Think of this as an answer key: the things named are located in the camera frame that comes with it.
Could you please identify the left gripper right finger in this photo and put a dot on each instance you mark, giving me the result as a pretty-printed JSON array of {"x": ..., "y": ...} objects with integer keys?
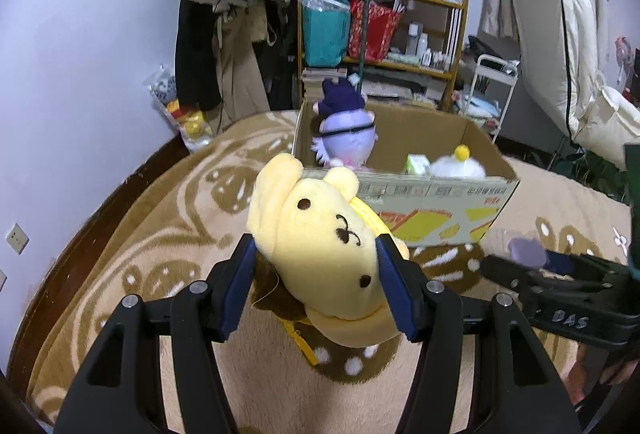
[{"x": 516, "y": 388}]

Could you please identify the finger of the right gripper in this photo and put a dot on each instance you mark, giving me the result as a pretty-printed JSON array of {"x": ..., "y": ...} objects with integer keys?
[
  {"x": 520, "y": 278},
  {"x": 563, "y": 264}
]

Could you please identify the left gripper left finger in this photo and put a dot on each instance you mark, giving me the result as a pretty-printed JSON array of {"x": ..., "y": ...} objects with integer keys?
[{"x": 118, "y": 388}]

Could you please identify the white-haired plush doll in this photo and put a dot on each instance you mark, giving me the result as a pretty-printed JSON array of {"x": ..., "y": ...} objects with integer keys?
[{"x": 528, "y": 252}]

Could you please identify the white fluffy plush toy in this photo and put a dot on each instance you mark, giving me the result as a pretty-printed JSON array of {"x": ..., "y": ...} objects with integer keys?
[{"x": 459, "y": 165}]

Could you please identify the green tissue pack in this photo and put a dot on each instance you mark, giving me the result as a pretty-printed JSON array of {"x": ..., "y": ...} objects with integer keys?
[{"x": 417, "y": 165}]

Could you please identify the purple-dressed plush doll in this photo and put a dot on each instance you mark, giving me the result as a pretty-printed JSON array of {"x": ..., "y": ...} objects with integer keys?
[{"x": 347, "y": 132}]

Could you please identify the person right hand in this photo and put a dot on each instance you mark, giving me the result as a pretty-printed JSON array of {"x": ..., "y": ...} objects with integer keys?
[{"x": 590, "y": 367}]

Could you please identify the cardboard box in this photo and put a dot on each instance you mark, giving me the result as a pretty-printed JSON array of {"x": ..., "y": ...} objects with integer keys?
[{"x": 423, "y": 210}]

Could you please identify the white utility cart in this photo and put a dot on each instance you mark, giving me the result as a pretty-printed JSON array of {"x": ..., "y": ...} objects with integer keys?
[{"x": 488, "y": 96}]

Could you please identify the wooden shelf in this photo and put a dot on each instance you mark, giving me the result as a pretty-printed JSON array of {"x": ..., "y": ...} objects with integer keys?
[{"x": 450, "y": 38}]

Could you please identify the plastic bag of toys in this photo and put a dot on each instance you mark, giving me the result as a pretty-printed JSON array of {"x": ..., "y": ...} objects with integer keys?
[{"x": 189, "y": 122}]

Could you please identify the red gift bag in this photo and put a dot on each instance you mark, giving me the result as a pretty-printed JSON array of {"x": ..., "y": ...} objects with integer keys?
[{"x": 383, "y": 23}]

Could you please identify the cream recliner chair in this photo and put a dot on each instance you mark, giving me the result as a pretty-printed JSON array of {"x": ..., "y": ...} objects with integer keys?
[{"x": 559, "y": 50}]

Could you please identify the teal bag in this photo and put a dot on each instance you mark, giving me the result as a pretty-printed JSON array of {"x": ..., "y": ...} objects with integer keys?
[{"x": 326, "y": 25}]

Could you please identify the black garment hanging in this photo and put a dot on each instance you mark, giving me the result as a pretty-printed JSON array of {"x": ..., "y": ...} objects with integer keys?
[{"x": 195, "y": 60}]

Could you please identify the green pole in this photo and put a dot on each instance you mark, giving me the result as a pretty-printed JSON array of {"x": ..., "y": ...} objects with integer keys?
[{"x": 363, "y": 42}]

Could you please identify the beige trousers hanging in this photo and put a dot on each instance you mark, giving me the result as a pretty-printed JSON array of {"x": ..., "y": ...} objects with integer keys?
[{"x": 239, "y": 79}]

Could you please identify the wall socket lower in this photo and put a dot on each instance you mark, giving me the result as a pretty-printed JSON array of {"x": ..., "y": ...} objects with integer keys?
[{"x": 1, "y": 279}]

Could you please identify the wall socket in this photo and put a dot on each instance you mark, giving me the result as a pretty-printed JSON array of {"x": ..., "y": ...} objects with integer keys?
[
  {"x": 1, "y": 279},
  {"x": 17, "y": 239}
]

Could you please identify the wall socket upper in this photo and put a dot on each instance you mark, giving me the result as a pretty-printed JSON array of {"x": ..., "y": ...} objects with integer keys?
[{"x": 17, "y": 239}]

